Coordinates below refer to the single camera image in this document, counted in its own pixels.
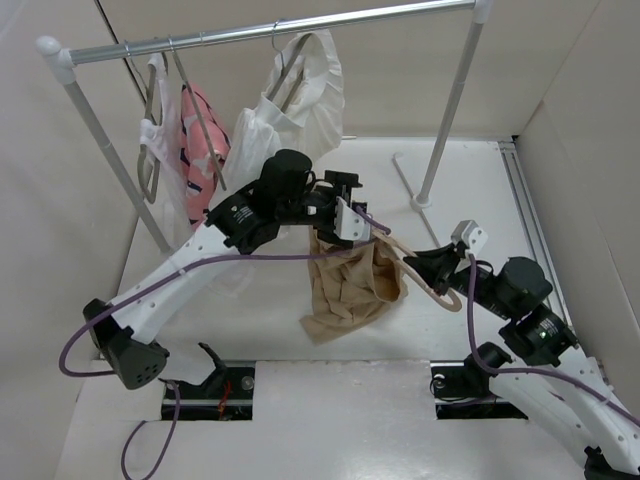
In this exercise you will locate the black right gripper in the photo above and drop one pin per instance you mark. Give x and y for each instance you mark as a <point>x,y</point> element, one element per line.
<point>438,266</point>

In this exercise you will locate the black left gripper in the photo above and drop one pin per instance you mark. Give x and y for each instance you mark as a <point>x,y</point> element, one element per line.
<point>340,187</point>

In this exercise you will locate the beige wooden hanger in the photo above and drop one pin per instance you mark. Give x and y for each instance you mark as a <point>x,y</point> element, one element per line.
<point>409,263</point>

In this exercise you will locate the beige t shirt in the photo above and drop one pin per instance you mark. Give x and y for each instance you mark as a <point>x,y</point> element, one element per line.
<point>350,289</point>

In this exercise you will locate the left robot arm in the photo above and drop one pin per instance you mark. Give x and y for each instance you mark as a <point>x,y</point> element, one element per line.
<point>286,193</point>

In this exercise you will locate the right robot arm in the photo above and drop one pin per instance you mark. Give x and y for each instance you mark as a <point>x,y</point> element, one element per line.
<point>525,354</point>

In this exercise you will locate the grey hanger with blouse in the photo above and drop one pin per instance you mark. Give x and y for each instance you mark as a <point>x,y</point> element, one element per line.
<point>285,69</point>

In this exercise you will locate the white pleated blouse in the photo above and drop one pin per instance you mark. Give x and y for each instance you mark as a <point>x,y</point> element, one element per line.
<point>313,123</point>

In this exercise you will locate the pink patterned garment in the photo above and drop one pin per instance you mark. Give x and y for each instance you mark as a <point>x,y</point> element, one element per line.
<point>197,162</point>

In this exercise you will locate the white tank top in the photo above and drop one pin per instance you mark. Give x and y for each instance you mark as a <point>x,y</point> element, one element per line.
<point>166,147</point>

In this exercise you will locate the silver white clothes rack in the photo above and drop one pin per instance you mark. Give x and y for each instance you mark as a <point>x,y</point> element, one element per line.
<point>62,62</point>

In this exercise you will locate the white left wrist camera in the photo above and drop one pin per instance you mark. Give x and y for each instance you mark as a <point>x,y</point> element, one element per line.
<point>349,225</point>

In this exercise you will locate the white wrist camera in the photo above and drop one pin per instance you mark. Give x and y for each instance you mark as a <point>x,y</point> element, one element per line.
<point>349,225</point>
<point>468,238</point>

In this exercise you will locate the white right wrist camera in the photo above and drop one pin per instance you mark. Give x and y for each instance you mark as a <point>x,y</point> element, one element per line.
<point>468,238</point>

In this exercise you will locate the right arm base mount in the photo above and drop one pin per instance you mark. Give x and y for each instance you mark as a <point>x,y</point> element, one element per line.
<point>461,392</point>

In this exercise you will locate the aluminium rail on table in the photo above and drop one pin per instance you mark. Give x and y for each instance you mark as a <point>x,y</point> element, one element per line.
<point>532,227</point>

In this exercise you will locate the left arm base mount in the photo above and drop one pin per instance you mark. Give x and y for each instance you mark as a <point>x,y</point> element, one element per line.
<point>226,394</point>

